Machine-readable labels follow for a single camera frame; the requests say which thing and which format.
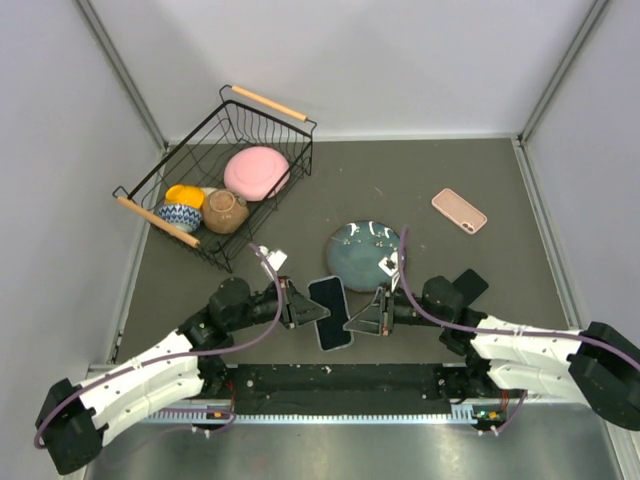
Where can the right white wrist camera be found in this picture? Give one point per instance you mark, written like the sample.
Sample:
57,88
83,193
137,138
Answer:
390,265

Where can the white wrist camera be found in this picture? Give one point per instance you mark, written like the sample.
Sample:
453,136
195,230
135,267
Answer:
272,259
390,265

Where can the black wire basket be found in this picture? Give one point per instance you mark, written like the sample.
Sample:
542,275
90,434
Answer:
243,119

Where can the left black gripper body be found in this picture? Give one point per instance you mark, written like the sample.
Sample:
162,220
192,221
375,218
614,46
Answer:
263,307

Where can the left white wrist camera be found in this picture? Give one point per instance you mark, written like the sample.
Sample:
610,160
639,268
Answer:
272,259

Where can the black phone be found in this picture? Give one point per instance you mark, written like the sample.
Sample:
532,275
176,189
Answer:
470,285

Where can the brown ceramic bowl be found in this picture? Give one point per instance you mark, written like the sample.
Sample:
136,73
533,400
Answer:
224,211

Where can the clear phone case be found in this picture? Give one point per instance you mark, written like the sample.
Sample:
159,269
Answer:
345,345

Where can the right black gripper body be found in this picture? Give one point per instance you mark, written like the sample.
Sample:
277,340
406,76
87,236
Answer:
404,310

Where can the blue ceramic plate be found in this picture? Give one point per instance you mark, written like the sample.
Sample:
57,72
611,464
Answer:
354,250

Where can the pink plate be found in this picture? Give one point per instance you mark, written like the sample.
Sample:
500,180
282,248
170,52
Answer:
256,173

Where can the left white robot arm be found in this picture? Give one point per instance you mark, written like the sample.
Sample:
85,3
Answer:
77,421

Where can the pink phone case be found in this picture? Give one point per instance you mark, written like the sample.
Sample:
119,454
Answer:
459,211

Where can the blue phone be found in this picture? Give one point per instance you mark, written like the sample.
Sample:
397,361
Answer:
330,312

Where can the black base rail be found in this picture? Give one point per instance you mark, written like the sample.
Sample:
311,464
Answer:
347,389

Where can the blue patterned bowl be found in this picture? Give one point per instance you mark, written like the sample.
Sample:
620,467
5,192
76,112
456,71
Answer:
183,217

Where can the yellow bowl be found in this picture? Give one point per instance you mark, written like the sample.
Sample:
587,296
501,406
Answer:
191,196

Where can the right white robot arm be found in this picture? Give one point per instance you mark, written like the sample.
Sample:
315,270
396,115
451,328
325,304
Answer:
596,367

